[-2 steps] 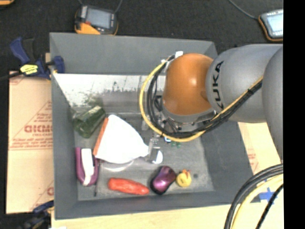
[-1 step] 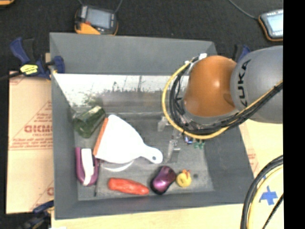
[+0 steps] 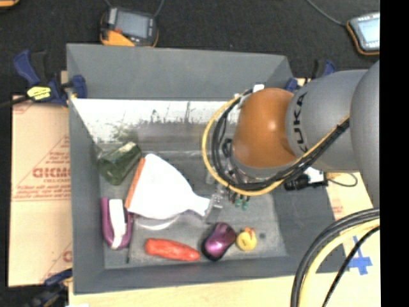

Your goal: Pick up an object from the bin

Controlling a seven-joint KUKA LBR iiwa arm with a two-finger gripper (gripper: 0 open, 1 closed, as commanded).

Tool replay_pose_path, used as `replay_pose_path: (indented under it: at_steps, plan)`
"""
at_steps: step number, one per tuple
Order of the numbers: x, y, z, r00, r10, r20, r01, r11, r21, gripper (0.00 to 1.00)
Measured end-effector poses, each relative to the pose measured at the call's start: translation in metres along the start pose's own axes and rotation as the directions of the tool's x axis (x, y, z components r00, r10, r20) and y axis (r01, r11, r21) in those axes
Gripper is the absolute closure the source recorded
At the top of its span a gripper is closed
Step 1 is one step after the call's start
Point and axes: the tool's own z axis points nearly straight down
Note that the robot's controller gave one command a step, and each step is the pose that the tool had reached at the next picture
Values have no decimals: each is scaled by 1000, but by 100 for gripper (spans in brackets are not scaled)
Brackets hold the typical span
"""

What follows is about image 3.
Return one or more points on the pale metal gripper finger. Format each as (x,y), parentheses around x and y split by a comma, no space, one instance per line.
(217,203)

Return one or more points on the purple computer mouse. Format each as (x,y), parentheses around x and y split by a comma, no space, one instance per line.
(218,241)

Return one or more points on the yellow rubber duck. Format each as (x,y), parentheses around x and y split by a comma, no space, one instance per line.
(246,240)

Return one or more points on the red toy pepper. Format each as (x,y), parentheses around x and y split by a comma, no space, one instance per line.
(172,250)

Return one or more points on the purple and white tool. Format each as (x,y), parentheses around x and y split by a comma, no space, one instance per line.
(116,222)

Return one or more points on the grey metal bin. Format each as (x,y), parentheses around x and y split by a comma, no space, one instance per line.
(179,75)

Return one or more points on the brown cardboard board red print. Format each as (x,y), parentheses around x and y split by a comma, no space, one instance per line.
(38,203)

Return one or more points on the black cylinder on white bracket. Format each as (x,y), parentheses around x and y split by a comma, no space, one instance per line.
(297,183)

